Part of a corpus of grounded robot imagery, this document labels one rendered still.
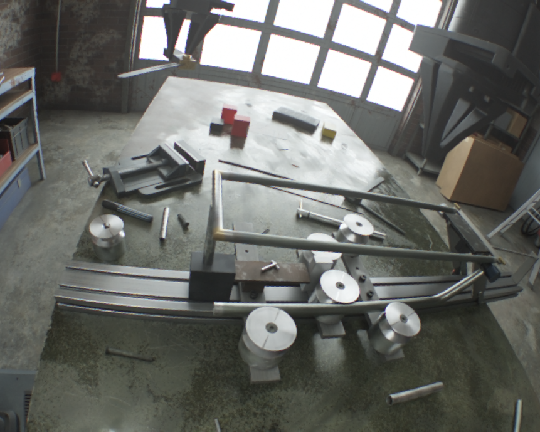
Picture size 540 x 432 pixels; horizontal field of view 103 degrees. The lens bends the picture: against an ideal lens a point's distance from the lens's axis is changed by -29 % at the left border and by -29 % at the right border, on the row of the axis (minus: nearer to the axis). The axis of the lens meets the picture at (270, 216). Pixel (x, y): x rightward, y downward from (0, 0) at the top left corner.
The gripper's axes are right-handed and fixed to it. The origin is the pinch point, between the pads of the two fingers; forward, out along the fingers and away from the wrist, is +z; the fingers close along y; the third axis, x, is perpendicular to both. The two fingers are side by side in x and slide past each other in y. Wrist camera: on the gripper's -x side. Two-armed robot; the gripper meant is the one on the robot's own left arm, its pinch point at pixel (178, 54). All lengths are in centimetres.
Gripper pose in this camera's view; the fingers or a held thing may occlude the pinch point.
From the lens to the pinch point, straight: 45.8
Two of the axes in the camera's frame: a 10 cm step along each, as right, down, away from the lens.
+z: -3.2, 7.8, 5.4
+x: 5.1, 6.2, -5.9
